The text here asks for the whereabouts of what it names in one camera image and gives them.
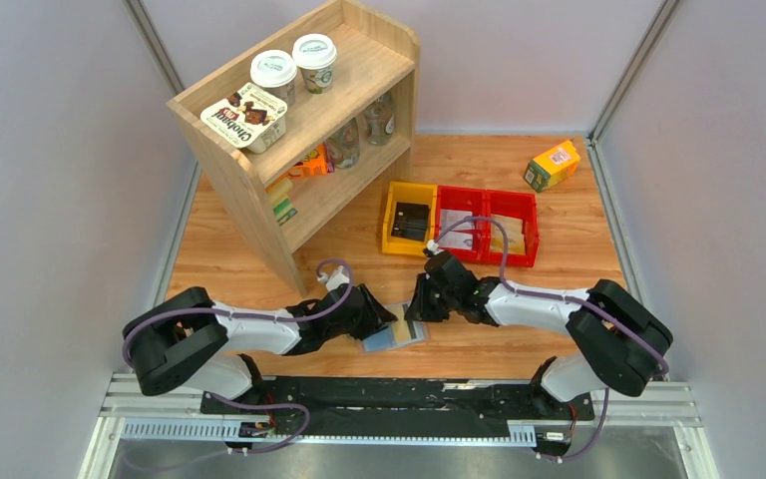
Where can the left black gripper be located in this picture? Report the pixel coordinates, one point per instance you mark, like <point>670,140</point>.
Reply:
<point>362,310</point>

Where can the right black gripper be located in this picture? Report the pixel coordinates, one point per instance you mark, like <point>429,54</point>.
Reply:
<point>432,295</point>

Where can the pink leather card holder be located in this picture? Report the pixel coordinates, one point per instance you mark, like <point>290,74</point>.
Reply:
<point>383,340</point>

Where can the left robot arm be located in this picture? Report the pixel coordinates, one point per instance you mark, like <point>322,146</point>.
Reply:
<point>193,341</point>

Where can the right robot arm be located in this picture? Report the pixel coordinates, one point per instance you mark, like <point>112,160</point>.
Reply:
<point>620,344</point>

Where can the white cards stack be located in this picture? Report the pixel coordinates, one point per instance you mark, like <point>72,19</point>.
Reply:
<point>460,234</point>

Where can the black cards stack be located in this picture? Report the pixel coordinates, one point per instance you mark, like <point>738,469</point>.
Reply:
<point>410,221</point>

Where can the tan cards stack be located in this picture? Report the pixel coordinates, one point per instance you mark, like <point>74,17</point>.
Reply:
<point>514,228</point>

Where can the middle red plastic bin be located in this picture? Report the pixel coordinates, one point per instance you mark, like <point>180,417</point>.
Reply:
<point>464,199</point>

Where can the red plastic bin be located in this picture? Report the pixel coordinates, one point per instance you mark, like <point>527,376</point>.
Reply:
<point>516,213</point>
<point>464,199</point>

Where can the yellow plastic bin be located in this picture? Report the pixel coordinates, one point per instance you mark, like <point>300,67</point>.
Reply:
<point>407,193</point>

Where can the right red plastic bin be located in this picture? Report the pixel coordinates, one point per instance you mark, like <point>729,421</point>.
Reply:
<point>516,213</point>

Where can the yellow green sponge pack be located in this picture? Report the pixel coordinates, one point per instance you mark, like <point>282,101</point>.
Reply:
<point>282,205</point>

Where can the orange snack box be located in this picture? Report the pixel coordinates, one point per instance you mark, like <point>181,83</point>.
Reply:
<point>314,163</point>

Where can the left glass jar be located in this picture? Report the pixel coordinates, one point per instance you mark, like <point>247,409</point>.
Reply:
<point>343,147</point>

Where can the glass jar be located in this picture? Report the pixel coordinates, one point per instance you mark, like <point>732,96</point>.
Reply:
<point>343,147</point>
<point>380,120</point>

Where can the right glass jar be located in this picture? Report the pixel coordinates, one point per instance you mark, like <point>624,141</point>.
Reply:
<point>380,120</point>

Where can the orange green juice carton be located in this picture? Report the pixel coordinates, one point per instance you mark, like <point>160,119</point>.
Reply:
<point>552,166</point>

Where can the wooden shelf unit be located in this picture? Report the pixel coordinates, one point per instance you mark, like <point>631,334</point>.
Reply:
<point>375,54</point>

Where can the Chobani yogurt pack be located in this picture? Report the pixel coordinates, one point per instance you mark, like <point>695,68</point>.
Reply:
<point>250,118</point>

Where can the left white-lidded paper cup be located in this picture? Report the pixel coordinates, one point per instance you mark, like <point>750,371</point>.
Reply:
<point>274,71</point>

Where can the white-lidded paper cup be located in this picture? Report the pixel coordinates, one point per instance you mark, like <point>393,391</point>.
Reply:
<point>274,71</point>
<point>314,55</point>

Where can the right white-lidded paper cup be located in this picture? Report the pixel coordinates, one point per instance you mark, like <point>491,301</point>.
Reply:
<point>314,55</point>

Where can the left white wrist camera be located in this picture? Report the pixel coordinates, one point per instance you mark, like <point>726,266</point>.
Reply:
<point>341,275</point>

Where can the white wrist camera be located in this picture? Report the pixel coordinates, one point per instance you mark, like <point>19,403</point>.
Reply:
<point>431,248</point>
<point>341,275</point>

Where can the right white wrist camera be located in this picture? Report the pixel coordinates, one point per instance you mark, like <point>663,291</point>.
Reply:
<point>431,248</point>

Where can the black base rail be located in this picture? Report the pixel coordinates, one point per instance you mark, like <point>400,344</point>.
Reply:
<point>405,407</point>

